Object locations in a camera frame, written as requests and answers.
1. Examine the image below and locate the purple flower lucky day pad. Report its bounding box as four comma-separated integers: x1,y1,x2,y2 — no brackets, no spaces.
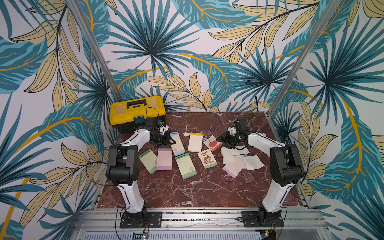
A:
156,149,173,171

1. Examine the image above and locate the torn cream page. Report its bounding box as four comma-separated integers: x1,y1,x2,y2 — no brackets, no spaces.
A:
221,147,236,165

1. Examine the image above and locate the green house lucky day pad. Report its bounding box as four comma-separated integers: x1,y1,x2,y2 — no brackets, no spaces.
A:
139,150,157,175

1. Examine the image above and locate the torn white page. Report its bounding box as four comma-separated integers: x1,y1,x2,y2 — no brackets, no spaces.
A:
243,155,265,171

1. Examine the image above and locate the torn apple cover page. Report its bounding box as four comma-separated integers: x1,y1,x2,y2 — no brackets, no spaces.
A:
203,136,223,152

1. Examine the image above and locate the torn pink page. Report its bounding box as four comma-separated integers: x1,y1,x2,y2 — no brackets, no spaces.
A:
223,161,246,179

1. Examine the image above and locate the torn lucky day cover page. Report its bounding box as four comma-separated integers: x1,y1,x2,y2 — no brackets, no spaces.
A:
198,150,218,169

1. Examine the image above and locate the yellow top memo pad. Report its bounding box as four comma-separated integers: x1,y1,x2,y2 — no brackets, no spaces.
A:
188,133,203,153

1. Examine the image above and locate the green red lucky memo pad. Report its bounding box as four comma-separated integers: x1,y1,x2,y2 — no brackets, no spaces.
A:
176,153,197,180

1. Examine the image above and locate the red apple memo pad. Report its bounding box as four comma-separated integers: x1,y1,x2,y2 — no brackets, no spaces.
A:
170,132,186,157

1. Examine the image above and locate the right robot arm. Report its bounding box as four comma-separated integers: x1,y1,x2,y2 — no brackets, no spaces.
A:
218,120,305,228

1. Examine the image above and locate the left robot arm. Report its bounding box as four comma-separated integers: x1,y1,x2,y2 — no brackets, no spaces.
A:
106,118,176,229

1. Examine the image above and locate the yellow black toolbox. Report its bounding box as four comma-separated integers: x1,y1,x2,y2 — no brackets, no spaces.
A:
110,96,166,134

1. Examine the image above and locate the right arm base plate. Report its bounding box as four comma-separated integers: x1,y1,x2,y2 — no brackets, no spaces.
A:
240,211,284,228

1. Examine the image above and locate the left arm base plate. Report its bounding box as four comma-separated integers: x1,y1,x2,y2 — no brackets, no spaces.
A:
120,211,163,229

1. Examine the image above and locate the aluminium front rail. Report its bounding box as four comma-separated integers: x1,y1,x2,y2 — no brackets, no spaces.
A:
70,207,333,240

